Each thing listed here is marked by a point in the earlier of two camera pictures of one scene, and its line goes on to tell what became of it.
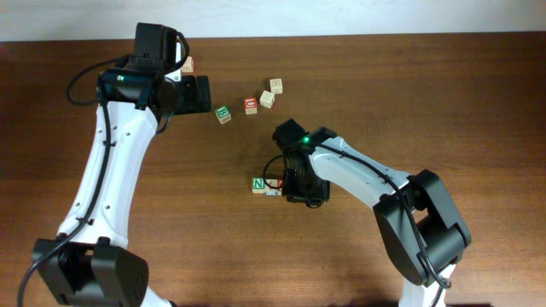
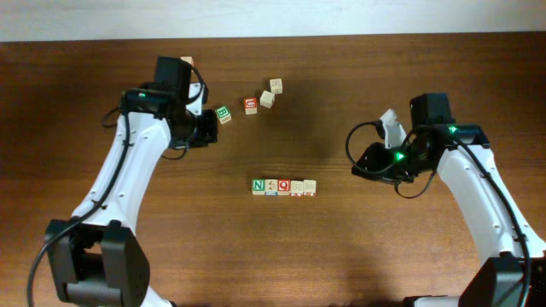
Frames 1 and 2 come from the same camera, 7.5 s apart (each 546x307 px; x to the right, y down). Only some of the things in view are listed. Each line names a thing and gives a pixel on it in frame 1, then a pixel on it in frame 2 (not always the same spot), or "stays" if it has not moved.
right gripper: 322,192 → 373,154
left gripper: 193,104 → 208,133
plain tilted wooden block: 267,99 stays
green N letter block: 258,185 stays
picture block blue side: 270,191 stays
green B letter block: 223,114 stays
